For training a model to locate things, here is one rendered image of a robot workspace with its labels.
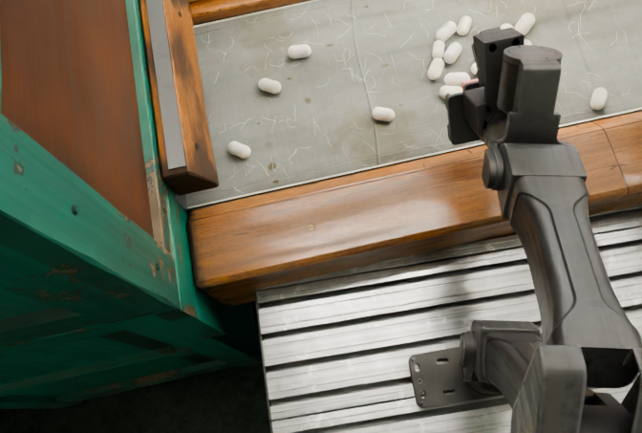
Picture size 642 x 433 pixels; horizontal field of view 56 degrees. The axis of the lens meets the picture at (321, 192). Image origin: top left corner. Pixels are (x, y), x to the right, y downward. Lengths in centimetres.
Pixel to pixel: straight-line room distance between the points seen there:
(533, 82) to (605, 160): 30
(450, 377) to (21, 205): 62
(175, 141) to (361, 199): 26
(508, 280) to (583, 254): 40
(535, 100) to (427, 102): 31
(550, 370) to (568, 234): 13
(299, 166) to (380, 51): 22
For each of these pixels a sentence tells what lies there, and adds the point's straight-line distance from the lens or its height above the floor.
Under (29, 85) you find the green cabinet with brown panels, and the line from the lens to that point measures 52.
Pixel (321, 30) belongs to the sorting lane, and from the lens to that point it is 98.
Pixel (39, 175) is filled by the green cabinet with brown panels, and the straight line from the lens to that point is 46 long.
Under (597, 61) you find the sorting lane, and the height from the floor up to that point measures 74.
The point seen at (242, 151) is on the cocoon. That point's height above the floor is 76.
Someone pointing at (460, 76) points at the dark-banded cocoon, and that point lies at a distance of 92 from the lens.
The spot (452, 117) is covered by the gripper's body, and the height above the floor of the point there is 88.
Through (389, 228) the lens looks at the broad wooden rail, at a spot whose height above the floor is 76.
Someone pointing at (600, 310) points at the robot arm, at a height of 108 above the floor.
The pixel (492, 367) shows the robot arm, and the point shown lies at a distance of 71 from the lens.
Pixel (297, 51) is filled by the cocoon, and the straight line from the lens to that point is 94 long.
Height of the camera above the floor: 155
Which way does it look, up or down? 70 degrees down
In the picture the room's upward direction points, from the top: 11 degrees counter-clockwise
